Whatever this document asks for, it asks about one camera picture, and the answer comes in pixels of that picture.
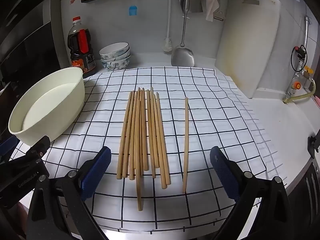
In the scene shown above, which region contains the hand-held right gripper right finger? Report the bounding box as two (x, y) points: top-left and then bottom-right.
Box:
(209, 145), (291, 240)

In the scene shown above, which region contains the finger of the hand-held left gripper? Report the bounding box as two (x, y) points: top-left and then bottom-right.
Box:
(10, 135), (51, 168)
(0, 137), (19, 162)

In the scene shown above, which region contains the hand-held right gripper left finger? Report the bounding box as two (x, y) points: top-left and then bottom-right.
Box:
(26, 146), (112, 240)

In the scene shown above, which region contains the curved wooden chopstick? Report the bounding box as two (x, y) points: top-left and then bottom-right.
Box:
(182, 96), (189, 194)

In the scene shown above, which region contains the pile of wooden chopsticks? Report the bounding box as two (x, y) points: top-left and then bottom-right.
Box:
(116, 87), (171, 212)

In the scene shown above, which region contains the white round basin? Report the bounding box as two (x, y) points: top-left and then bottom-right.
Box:
(8, 67), (86, 147)

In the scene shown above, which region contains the white checkered cloth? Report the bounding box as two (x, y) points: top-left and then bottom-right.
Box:
(9, 66), (288, 233)

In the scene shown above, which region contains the floral ceramic bowl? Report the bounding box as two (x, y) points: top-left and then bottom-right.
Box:
(101, 58), (132, 71)
(100, 52), (131, 65)
(99, 42), (131, 60)

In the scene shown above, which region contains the dark soy sauce bottle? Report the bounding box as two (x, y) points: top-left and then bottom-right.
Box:
(67, 16), (97, 75)

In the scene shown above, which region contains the black range hood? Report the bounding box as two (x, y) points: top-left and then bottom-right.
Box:
(0, 0), (71, 133)

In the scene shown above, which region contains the metal spatula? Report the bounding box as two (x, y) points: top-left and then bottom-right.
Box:
(171, 0), (195, 67)

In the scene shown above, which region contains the white cutting board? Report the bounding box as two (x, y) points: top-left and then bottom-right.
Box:
(216, 0), (281, 99)

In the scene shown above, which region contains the white dish brush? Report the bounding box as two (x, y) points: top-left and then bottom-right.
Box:
(163, 0), (174, 54)

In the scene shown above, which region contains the gas valve with red knob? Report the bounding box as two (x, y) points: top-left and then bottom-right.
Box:
(291, 45), (308, 73)

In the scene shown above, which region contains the metal gas pipe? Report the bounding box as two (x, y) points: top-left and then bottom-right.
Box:
(303, 15), (312, 53)

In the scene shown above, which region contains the pink hanging cloth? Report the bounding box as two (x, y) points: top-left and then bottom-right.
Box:
(190, 0), (220, 22)

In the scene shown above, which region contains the yellow gas hose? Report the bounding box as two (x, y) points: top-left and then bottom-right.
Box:
(282, 77), (317, 104)

